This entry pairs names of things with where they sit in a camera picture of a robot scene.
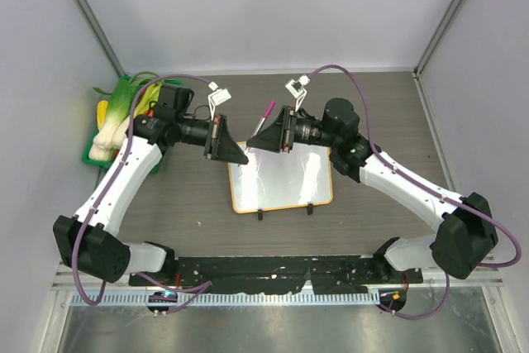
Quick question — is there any white slotted cable duct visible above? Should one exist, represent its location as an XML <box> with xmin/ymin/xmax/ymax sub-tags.
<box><xmin>98</xmin><ymin>290</ymin><xmax>380</xmax><ymax>308</ymax></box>

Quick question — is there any white green bok choy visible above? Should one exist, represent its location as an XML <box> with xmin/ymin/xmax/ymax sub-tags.
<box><xmin>88</xmin><ymin>78</ymin><xmax>133</xmax><ymax>161</ymax></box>

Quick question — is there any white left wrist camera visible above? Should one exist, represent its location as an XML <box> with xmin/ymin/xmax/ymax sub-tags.
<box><xmin>207</xmin><ymin>81</ymin><xmax>231</xmax><ymax>120</ymax></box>

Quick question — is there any orange framed whiteboard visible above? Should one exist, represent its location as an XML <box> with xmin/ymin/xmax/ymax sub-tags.
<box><xmin>228</xmin><ymin>141</ymin><xmax>333</xmax><ymax>214</ymax></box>

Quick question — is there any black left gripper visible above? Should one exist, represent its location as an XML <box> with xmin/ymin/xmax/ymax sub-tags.
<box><xmin>176</xmin><ymin>114</ymin><xmax>249</xmax><ymax>165</ymax></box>

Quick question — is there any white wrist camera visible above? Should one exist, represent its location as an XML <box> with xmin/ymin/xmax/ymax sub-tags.
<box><xmin>285</xmin><ymin>74</ymin><xmax>310</xmax><ymax>112</ymax></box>
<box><xmin>207</xmin><ymin>81</ymin><xmax>231</xmax><ymax>120</ymax></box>

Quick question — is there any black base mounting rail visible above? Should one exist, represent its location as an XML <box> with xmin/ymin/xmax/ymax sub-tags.
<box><xmin>148</xmin><ymin>255</ymin><xmax>423</xmax><ymax>295</ymax></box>

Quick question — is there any green plastic vegetable tray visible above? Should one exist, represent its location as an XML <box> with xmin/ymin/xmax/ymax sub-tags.
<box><xmin>81</xmin><ymin>74</ymin><xmax>185</xmax><ymax>174</ymax></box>

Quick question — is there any purple capped marker pen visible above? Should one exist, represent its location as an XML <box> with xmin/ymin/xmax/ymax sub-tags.
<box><xmin>250</xmin><ymin>100</ymin><xmax>276</xmax><ymax>138</ymax></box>

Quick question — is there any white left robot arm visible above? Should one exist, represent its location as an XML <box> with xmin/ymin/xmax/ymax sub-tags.
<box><xmin>53</xmin><ymin>115</ymin><xmax>248</xmax><ymax>286</ymax></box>

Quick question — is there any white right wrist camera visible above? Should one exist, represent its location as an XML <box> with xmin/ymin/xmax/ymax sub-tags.
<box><xmin>285</xmin><ymin>74</ymin><xmax>310</xmax><ymax>112</ymax></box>

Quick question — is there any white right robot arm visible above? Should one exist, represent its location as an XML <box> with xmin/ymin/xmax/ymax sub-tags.
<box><xmin>246</xmin><ymin>98</ymin><xmax>498</xmax><ymax>283</ymax></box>

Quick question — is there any green spring onion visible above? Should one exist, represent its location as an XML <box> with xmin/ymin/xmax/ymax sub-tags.
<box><xmin>119</xmin><ymin>71</ymin><xmax>183</xmax><ymax>147</ymax></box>

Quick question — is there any yellow corn cob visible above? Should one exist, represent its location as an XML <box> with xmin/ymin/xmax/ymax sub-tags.
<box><xmin>96</xmin><ymin>100</ymin><xmax>109</xmax><ymax>131</ymax></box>

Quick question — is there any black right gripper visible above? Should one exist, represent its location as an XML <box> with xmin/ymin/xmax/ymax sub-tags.
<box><xmin>247</xmin><ymin>106</ymin><xmax>339</xmax><ymax>154</ymax></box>

